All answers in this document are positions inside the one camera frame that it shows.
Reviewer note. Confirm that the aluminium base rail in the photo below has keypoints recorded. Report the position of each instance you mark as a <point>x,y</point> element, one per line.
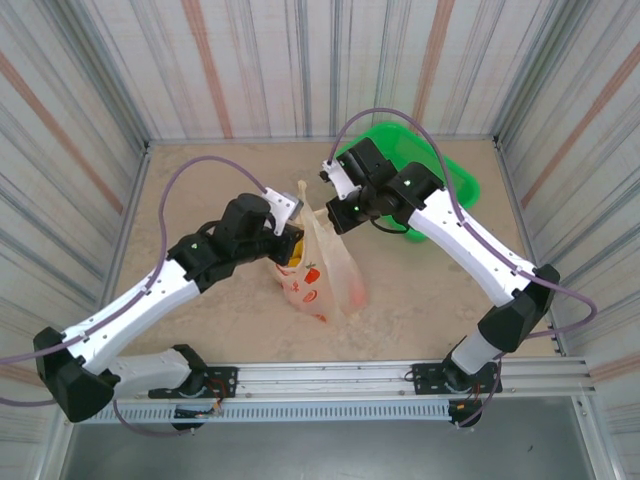
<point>325,375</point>

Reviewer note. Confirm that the fruit-print plastic bag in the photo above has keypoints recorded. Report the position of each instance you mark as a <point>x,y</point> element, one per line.
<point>320,260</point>

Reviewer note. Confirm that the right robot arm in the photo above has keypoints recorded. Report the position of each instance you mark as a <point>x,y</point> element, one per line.
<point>470,240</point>

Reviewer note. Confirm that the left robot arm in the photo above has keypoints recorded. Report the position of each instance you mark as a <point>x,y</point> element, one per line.
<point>150,295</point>

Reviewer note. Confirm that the green plastic basket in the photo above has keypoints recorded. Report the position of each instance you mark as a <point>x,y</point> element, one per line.
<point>450,175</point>

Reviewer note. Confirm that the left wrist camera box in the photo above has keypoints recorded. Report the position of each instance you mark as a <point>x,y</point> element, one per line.
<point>282,205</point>

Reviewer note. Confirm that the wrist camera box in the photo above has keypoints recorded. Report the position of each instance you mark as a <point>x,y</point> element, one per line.
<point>282,205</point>
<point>340,180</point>

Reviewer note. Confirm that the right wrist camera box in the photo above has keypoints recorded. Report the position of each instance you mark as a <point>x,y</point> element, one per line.
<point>340,180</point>

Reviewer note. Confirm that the round yellow fake mango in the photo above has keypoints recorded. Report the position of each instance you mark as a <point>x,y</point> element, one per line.
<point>296,255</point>

